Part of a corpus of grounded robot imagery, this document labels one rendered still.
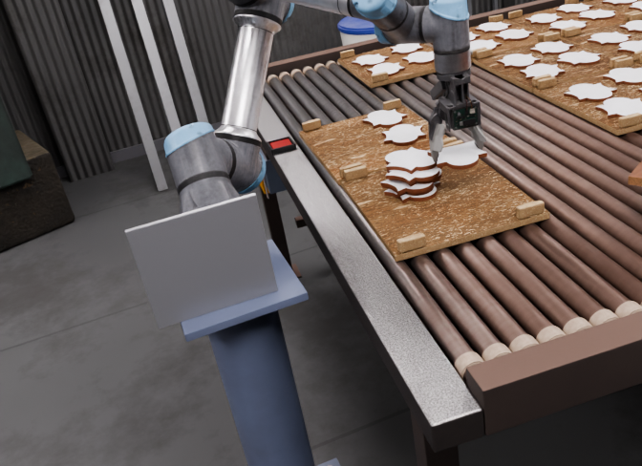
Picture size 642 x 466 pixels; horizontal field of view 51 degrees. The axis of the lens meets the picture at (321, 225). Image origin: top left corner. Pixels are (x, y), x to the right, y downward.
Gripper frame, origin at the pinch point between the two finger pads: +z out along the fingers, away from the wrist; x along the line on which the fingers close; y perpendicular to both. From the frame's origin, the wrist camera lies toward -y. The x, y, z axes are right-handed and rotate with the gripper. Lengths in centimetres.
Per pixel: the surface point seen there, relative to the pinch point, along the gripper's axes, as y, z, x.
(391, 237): 13.7, 9.5, -20.2
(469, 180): -3.8, 9.8, 3.8
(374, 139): -41.3, 9.8, -10.8
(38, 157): -237, 58, -164
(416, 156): -9.3, 2.8, -7.1
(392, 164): -7.4, 2.8, -13.6
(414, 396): 59, 12, -29
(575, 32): -98, 10, 80
